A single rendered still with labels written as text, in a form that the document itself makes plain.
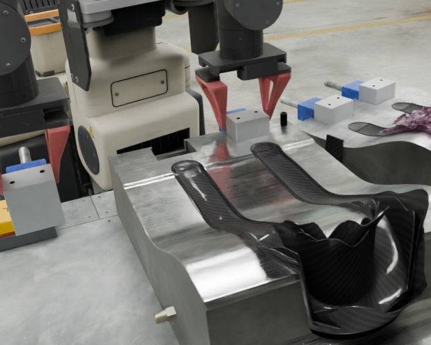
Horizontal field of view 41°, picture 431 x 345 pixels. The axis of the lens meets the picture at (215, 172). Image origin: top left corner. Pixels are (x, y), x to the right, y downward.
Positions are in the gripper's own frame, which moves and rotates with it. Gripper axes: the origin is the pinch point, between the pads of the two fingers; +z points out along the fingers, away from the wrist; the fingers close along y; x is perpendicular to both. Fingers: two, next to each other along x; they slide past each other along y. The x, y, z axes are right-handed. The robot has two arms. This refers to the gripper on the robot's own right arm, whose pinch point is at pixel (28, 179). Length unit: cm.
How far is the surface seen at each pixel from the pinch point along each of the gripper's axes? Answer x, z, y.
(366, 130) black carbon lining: 11, 10, 49
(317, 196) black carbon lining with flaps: -6.5, 6.7, 30.1
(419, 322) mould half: -26.1, 8.0, 28.8
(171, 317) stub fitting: -14.1, 10.4, 9.9
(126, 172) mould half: 7.9, 6.2, 11.3
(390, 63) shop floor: 240, 102, 231
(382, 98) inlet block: 18, 9, 56
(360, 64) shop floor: 248, 102, 213
